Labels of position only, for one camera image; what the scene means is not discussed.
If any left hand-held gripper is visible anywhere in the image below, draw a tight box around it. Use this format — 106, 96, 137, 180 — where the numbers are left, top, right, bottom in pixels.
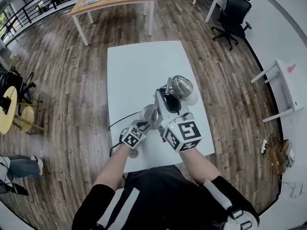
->
119, 119, 154, 150

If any black cable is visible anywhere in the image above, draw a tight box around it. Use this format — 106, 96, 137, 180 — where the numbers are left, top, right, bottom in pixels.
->
108, 111, 142, 131

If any wooden-top table with white legs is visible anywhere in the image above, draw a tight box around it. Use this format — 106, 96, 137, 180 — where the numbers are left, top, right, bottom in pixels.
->
69, 0, 157, 47

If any white rectangular table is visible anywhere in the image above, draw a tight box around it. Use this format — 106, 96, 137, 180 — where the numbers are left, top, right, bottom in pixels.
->
106, 40, 215, 173

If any person's left forearm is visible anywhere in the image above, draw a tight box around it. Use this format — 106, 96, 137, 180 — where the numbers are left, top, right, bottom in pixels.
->
93, 144, 135, 191

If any person's black white-striped clothing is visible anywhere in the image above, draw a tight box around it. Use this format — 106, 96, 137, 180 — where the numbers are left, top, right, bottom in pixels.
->
78, 164, 261, 230

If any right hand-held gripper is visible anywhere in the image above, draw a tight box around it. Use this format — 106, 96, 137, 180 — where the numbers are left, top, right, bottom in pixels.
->
153, 88, 204, 154

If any yellow round two-tier table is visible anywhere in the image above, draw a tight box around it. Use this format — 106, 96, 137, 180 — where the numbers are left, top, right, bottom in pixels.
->
0, 85, 47, 135

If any silver desk lamp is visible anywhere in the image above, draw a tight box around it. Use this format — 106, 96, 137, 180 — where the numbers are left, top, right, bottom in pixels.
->
141, 75, 199, 130

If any cardboard box with electronics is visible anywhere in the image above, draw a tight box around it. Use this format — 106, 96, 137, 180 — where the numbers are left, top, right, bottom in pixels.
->
268, 139, 295, 174

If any black metal railing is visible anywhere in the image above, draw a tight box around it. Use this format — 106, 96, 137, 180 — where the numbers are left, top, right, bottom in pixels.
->
0, 0, 84, 45

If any person's right forearm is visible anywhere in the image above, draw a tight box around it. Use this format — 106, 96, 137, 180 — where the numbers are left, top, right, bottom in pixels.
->
179, 149, 221, 186

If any black flat device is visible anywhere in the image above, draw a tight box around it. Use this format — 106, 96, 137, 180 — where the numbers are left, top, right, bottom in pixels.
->
0, 95, 12, 115

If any black mesh office chair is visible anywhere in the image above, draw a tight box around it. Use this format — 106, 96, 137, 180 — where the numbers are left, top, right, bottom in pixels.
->
211, 0, 252, 51

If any black plastic-wrapped chair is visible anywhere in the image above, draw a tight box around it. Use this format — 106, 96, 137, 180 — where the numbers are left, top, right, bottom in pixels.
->
0, 63, 43, 104

